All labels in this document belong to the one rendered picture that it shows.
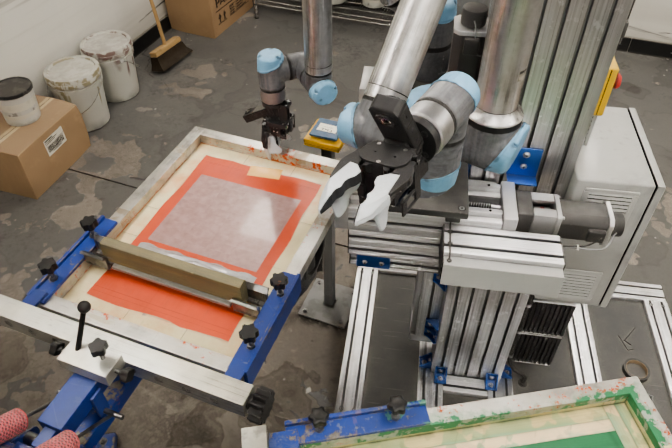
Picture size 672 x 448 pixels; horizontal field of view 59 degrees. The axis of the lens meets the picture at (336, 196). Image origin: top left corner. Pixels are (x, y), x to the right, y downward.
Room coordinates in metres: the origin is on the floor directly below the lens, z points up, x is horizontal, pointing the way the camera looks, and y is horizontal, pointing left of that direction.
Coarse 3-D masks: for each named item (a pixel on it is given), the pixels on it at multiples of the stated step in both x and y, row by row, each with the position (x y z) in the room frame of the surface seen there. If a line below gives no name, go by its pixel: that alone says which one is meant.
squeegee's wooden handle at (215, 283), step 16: (112, 240) 1.05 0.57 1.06; (112, 256) 1.03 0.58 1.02; (128, 256) 1.01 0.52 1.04; (144, 256) 0.99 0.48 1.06; (160, 256) 0.99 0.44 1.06; (144, 272) 0.99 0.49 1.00; (160, 272) 0.98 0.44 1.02; (176, 272) 0.96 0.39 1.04; (192, 272) 0.94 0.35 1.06; (208, 272) 0.94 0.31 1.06; (192, 288) 0.94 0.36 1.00; (208, 288) 0.93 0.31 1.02; (224, 288) 0.91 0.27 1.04; (240, 288) 0.90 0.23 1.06
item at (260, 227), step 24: (264, 192) 1.35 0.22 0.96; (288, 192) 1.35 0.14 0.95; (312, 192) 1.35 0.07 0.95; (240, 216) 1.24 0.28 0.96; (264, 216) 1.24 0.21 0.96; (288, 216) 1.24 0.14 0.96; (216, 240) 1.15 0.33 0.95; (240, 240) 1.15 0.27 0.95; (264, 240) 1.15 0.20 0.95; (288, 240) 1.15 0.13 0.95; (240, 264) 1.06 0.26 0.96; (264, 264) 1.06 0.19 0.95; (168, 312) 0.90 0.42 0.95; (192, 312) 0.90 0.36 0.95; (216, 312) 0.90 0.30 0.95; (216, 336) 0.83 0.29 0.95
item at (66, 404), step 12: (72, 384) 0.65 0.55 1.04; (84, 384) 0.65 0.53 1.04; (96, 384) 0.66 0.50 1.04; (60, 396) 0.63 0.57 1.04; (72, 396) 0.63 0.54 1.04; (84, 396) 0.63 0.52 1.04; (48, 408) 0.60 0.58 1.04; (60, 408) 0.60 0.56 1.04; (72, 408) 0.60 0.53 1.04; (84, 408) 0.61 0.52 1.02; (48, 420) 0.57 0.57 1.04; (60, 420) 0.57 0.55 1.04; (72, 420) 0.58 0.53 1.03; (60, 432) 0.56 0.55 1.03
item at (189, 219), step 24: (216, 168) 1.46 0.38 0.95; (240, 168) 1.46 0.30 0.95; (192, 192) 1.35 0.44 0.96; (216, 192) 1.35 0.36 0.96; (240, 192) 1.35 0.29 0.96; (168, 216) 1.24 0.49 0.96; (192, 216) 1.24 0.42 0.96; (216, 216) 1.24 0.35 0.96; (144, 240) 1.15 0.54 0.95; (168, 240) 1.15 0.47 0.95; (192, 240) 1.15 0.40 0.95; (96, 288) 0.98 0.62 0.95; (120, 288) 0.98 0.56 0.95; (144, 288) 0.98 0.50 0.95; (168, 288) 0.98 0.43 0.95; (144, 312) 0.90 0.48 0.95
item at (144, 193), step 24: (192, 144) 1.55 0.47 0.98; (216, 144) 1.57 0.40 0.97; (240, 144) 1.54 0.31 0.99; (168, 168) 1.42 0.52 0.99; (312, 168) 1.45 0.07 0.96; (144, 192) 1.31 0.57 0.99; (120, 216) 1.21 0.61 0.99; (312, 240) 1.11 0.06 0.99; (72, 312) 0.87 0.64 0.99; (96, 312) 0.87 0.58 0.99; (120, 336) 0.81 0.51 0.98; (144, 336) 0.81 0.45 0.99; (168, 336) 0.81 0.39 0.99; (192, 360) 0.74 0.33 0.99; (216, 360) 0.74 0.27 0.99
